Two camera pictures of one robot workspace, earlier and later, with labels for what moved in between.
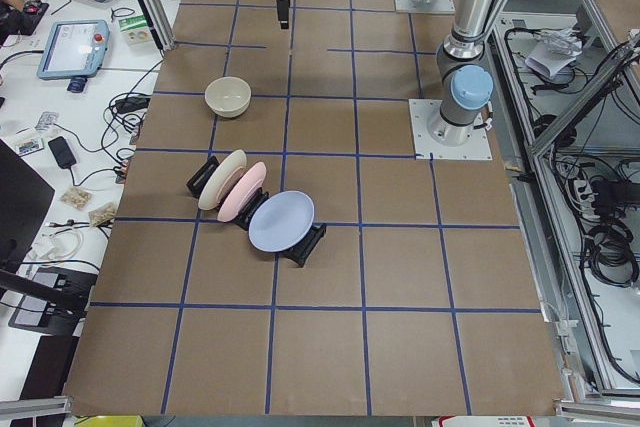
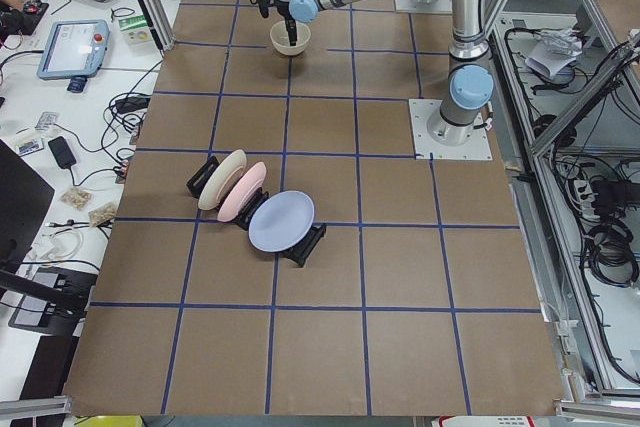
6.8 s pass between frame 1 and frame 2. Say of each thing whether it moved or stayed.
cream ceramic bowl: moved
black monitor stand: stayed
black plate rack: stayed
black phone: stayed
